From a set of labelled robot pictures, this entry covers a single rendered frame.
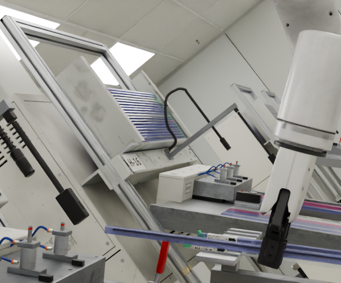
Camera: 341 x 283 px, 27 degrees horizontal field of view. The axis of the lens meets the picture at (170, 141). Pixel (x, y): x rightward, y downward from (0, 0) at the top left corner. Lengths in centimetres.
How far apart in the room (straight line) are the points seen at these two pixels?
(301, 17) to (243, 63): 760
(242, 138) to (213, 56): 336
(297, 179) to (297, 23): 24
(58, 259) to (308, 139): 43
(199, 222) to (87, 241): 33
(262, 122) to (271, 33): 333
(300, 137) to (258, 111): 461
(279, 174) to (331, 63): 16
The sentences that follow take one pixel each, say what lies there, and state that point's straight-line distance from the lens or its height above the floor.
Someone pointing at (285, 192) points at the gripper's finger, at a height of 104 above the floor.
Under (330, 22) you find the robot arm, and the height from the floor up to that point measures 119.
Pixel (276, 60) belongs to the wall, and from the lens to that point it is 860.
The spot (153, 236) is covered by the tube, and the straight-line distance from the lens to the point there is 106.
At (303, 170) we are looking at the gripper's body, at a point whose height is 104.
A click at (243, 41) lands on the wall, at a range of 868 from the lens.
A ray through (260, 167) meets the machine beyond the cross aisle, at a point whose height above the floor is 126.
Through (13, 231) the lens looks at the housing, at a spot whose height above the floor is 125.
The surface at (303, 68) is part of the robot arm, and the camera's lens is 98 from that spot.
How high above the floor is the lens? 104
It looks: 8 degrees up
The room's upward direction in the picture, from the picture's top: 36 degrees counter-clockwise
